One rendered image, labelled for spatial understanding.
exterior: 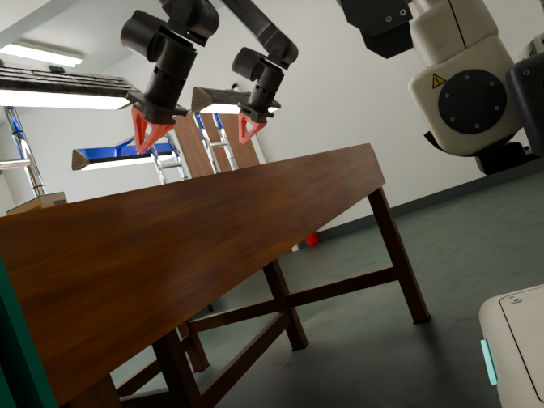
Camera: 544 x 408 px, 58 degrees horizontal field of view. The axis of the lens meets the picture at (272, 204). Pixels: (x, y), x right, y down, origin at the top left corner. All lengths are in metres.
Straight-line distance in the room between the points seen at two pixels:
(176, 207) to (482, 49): 0.54
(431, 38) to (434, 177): 4.75
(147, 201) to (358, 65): 5.12
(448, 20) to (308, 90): 4.92
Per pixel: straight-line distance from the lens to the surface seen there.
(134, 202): 0.66
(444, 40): 0.90
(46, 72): 1.14
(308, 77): 5.80
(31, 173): 1.23
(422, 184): 5.62
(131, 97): 0.86
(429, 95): 0.89
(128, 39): 0.90
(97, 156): 1.98
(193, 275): 0.71
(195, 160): 6.21
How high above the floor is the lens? 0.69
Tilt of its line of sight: 1 degrees down
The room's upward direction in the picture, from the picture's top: 20 degrees counter-clockwise
